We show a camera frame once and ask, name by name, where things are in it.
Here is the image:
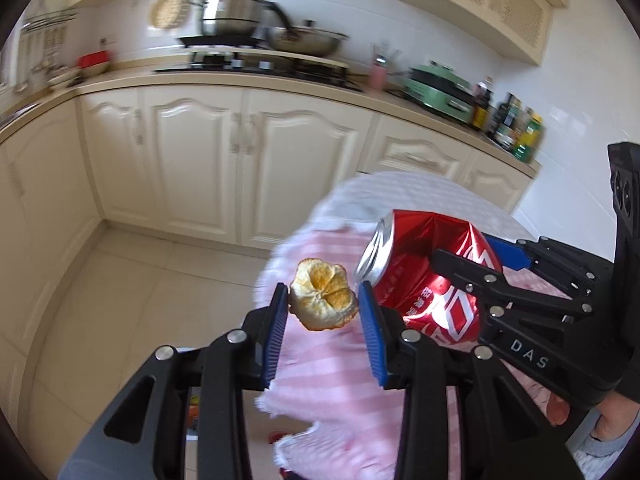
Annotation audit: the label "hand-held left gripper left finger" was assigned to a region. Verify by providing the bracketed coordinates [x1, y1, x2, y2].
[60, 282, 291, 480]

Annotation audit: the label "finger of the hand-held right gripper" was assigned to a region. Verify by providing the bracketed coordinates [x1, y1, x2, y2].
[484, 234, 613, 304]
[431, 249, 595, 320]

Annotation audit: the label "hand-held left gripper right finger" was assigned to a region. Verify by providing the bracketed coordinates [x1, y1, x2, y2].
[357, 280, 583, 480]

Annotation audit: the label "crushed red soda can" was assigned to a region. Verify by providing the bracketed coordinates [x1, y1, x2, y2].
[354, 208, 503, 346]

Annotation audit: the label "dried orange peel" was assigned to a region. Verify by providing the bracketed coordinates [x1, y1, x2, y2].
[289, 258, 360, 332]

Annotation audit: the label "person's right forearm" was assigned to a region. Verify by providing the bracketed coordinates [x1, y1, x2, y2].
[575, 425, 632, 480]

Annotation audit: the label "person's right hand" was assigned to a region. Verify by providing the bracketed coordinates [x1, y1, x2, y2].
[547, 390, 640, 443]

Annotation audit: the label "pink checked tablecloth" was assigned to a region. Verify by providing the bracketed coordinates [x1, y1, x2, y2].
[252, 225, 566, 480]

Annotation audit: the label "white lace cloth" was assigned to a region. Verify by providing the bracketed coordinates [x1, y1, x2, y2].
[252, 170, 536, 306]

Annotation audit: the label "green yellow bottle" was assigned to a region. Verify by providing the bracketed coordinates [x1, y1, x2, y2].
[512, 112, 544, 162]

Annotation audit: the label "dark glass bottle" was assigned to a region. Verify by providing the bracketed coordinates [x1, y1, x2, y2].
[492, 92, 512, 143]
[501, 100, 524, 150]

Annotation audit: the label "green electric cooker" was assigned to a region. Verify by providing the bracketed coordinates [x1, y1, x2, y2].
[402, 62, 476, 123]

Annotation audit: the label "wide cream lattice cabinet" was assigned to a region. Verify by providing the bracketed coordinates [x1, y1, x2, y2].
[392, 0, 571, 66]

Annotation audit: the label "black gas stove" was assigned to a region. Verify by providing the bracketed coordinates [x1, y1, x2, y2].
[153, 52, 366, 93]

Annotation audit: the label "steel wok with lid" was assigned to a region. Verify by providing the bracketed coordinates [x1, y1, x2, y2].
[260, 2, 350, 58]

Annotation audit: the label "black cooker plate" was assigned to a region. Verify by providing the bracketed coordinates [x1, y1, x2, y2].
[175, 35, 266, 50]

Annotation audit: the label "red bowl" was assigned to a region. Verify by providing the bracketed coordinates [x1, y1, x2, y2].
[77, 51, 111, 76]

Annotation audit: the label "steel steamer pot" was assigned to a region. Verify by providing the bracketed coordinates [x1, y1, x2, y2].
[189, 0, 271, 38]

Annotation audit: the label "stack of white bowls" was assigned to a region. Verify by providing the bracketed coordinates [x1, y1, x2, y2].
[47, 67, 81, 92]

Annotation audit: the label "cream round steamer rack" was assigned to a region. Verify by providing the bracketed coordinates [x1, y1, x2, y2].
[150, 0, 191, 31]

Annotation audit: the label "hanging kitchen utensils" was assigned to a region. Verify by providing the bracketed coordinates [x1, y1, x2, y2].
[10, 25, 68, 91]

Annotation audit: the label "metal utensil rack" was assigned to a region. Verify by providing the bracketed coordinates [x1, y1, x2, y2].
[20, 10, 78, 28]

